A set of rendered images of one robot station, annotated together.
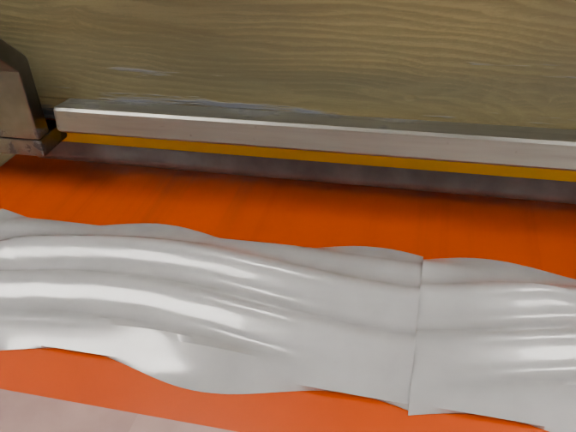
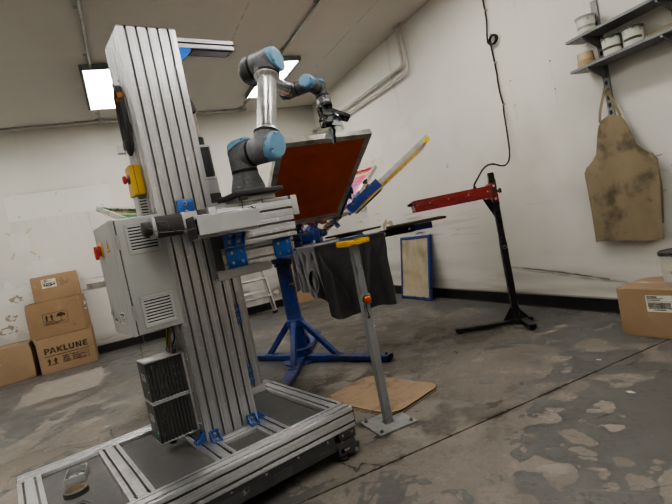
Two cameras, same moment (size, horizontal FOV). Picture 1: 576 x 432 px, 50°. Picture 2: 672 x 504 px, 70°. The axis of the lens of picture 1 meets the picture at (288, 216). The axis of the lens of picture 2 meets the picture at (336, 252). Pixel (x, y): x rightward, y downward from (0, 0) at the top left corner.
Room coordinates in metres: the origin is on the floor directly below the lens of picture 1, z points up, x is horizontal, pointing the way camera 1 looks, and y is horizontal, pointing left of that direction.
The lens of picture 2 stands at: (-1.88, 2.45, 1.03)
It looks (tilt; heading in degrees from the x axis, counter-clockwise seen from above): 3 degrees down; 306
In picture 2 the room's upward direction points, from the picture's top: 11 degrees counter-clockwise
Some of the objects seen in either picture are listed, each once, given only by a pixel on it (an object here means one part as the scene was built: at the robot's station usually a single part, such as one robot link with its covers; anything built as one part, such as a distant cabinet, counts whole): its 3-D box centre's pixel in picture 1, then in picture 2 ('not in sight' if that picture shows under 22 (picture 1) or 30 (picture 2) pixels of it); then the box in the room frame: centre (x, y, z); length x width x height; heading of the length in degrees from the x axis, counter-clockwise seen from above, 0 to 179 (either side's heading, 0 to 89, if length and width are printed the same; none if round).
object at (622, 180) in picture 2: not in sight; (618, 164); (-1.58, -1.33, 1.06); 0.53 x 0.07 x 1.05; 149
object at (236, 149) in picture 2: not in sight; (242, 154); (-0.36, 0.90, 1.42); 0.13 x 0.12 x 0.14; 8
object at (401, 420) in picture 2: not in sight; (370, 331); (-0.55, 0.46, 0.48); 0.22 x 0.22 x 0.96; 59
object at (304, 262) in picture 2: not in sight; (311, 273); (-0.08, 0.26, 0.79); 0.46 x 0.09 x 0.33; 149
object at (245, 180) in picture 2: not in sight; (246, 181); (-0.35, 0.90, 1.31); 0.15 x 0.15 x 0.10
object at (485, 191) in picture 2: not in sight; (450, 199); (-0.45, -1.16, 1.06); 0.61 x 0.46 x 0.12; 29
